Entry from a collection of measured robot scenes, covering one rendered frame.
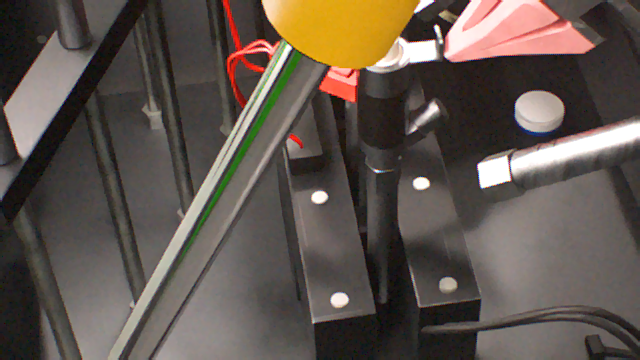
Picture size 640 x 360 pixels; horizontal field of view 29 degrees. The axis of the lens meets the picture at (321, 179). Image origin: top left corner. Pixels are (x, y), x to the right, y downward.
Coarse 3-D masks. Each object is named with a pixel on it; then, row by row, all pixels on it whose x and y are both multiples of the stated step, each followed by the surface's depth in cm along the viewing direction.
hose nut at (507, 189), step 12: (492, 156) 55; (504, 156) 54; (480, 168) 55; (492, 168) 55; (504, 168) 54; (480, 180) 55; (492, 180) 54; (504, 180) 54; (492, 192) 55; (504, 192) 55; (516, 192) 54
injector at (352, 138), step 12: (408, 24) 70; (348, 108) 75; (348, 120) 76; (348, 132) 77; (348, 144) 78; (348, 156) 79; (360, 156) 78; (348, 168) 80; (360, 168) 79; (348, 180) 81; (360, 180) 80; (360, 192) 81; (360, 204) 82
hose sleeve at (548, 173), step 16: (608, 128) 52; (624, 128) 51; (544, 144) 54; (560, 144) 53; (576, 144) 52; (592, 144) 52; (608, 144) 51; (624, 144) 51; (512, 160) 54; (528, 160) 54; (544, 160) 53; (560, 160) 53; (576, 160) 52; (592, 160) 52; (608, 160) 52; (624, 160) 51; (528, 176) 54; (544, 176) 53; (560, 176) 53; (576, 176) 53
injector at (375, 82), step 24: (408, 48) 62; (360, 72) 62; (384, 72) 61; (408, 72) 62; (360, 96) 63; (384, 96) 62; (408, 96) 63; (360, 120) 64; (384, 120) 63; (408, 120) 65; (432, 120) 65; (360, 144) 66; (384, 144) 65; (408, 144) 66; (384, 168) 67; (384, 192) 69; (384, 216) 70; (384, 240) 72; (384, 264) 74; (384, 288) 76
